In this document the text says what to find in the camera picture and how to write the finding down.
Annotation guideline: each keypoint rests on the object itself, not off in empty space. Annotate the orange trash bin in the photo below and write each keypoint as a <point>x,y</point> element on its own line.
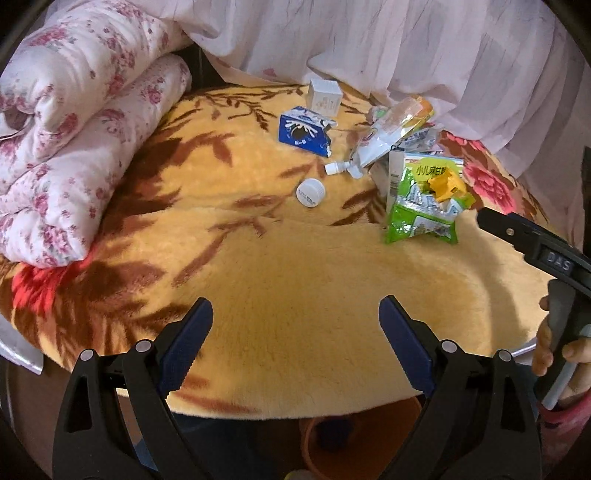
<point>359,445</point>

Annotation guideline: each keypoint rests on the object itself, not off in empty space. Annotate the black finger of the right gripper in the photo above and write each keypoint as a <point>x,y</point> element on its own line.
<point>511,228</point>

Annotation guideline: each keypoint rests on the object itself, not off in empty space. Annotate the white sheer floral curtain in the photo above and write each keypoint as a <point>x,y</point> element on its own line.
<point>504,73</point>

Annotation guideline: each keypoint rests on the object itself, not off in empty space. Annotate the green snack packet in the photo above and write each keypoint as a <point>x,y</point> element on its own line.
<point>417,214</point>

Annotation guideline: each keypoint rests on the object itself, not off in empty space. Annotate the folded floral quilt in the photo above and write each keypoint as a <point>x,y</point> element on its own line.
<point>79,97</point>

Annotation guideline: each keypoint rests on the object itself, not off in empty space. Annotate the white squeeze tube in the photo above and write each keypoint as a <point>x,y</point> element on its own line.
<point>368,149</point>

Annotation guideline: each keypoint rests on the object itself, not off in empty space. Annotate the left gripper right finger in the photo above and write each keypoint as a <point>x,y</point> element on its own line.
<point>477,421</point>

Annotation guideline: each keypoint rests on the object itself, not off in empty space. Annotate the torn blue milk carton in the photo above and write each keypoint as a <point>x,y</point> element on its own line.
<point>302,128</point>

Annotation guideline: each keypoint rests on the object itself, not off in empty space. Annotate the small white cube box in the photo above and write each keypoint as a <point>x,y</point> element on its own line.
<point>324,97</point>

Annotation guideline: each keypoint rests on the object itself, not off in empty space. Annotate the green medicine box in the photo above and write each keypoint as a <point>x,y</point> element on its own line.
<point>388,172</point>

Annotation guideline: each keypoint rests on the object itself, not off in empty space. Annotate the yellow floral fleece blanket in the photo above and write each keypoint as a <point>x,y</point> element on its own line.
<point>208,208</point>

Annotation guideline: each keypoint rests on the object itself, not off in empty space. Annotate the yellow toy piece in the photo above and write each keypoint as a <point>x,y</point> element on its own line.
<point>447,185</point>

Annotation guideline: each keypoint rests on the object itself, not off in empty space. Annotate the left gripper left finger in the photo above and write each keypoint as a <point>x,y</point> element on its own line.
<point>91,439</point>

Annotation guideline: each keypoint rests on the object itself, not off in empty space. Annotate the person right hand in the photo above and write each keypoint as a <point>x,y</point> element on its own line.
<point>578,352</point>

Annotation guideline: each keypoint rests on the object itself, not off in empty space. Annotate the white bottle cap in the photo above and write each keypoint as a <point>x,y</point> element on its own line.
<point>310,193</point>

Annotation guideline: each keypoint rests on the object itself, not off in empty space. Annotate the green plastic wrapper bag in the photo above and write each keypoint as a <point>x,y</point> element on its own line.
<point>422,138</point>

